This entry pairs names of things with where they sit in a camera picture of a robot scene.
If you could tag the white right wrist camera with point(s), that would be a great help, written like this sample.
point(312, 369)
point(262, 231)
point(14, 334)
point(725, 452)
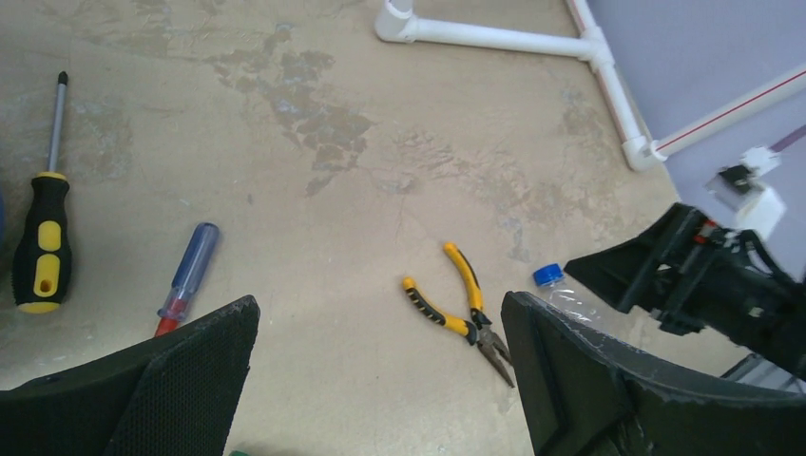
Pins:
point(755, 204)

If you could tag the white pipe frame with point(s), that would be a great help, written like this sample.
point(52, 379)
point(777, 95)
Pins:
point(396, 22)

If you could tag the small clear bottle blue cap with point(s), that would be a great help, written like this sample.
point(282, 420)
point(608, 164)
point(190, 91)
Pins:
point(555, 290)

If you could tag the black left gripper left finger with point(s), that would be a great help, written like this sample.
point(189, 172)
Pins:
point(175, 394)

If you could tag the blue plastic bin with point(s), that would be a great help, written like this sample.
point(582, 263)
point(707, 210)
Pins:
point(3, 223)

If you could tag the blue red screwdriver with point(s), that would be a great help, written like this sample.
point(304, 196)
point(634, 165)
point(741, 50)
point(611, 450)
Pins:
point(188, 277)

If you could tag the black yellow screwdriver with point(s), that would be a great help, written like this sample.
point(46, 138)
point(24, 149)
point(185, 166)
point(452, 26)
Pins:
point(42, 263)

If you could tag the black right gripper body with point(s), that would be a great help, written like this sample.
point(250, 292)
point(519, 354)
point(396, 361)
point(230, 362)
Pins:
point(728, 282)

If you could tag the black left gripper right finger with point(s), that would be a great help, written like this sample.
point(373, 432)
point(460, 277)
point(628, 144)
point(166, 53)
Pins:
point(585, 392)

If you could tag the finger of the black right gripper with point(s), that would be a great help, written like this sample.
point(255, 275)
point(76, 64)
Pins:
point(657, 269)

